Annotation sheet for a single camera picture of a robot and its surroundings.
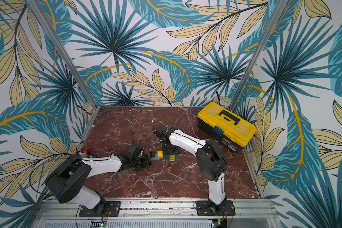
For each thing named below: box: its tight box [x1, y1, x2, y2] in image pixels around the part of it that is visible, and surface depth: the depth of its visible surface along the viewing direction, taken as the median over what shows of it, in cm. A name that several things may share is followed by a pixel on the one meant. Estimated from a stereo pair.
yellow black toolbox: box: [196, 102, 258, 153], surface depth 92 cm
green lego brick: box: [169, 154, 176, 162], surface depth 91 cm
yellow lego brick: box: [157, 151, 163, 159], surface depth 90 cm
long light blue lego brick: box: [150, 155, 166, 161], surface depth 92 cm
